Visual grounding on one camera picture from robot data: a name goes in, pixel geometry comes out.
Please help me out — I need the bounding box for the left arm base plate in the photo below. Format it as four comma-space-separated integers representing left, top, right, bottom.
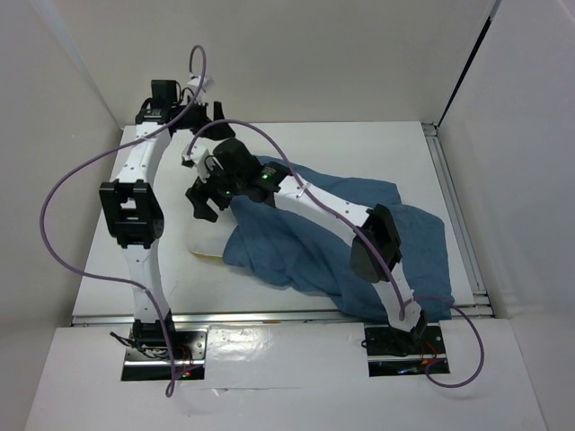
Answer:
120, 328, 208, 382

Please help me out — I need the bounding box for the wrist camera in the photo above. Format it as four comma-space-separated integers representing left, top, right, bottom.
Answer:
181, 144, 216, 183
184, 74, 214, 103

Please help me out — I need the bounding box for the aluminium rail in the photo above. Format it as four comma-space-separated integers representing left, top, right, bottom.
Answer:
421, 123, 495, 319
71, 307, 495, 326

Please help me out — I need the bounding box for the white pillow with yellow edge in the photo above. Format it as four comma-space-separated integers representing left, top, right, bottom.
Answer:
186, 207, 237, 260

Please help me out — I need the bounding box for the black corner post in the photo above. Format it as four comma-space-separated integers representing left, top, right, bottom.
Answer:
435, 0, 501, 128

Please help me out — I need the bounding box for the blue pillowcase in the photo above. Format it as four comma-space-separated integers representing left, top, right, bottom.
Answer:
223, 165, 454, 322

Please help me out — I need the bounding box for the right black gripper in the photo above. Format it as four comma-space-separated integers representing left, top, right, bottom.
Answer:
186, 155, 244, 223

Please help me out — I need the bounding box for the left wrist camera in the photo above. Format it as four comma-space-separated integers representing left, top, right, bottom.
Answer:
184, 74, 214, 103

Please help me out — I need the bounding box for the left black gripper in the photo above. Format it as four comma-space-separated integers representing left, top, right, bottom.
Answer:
172, 95, 234, 141

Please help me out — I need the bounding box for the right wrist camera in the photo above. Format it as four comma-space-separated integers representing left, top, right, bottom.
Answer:
181, 144, 216, 183

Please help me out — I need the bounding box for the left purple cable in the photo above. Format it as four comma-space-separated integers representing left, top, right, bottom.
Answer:
40, 44, 210, 399

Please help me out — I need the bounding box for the front aluminium rail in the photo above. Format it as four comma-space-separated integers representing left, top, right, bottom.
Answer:
71, 307, 495, 326

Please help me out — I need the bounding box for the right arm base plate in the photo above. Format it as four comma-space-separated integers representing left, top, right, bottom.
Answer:
361, 324, 450, 377

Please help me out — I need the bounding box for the right aluminium rail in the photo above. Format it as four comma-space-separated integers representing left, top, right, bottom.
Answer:
421, 123, 495, 319

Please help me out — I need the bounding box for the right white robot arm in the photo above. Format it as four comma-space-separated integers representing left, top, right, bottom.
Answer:
181, 138, 428, 356

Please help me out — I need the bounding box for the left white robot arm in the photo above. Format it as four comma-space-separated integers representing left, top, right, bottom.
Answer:
99, 75, 223, 358

